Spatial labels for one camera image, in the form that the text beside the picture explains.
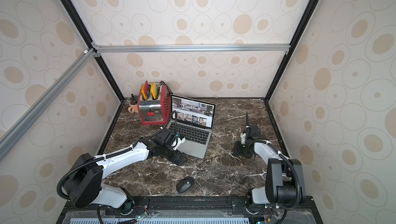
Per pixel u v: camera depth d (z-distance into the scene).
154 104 0.95
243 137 0.86
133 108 1.06
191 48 0.88
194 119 1.00
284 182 0.43
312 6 0.74
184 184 0.78
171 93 1.07
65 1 0.72
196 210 0.73
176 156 0.73
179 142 0.71
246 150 0.76
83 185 0.42
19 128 0.54
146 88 0.95
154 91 0.98
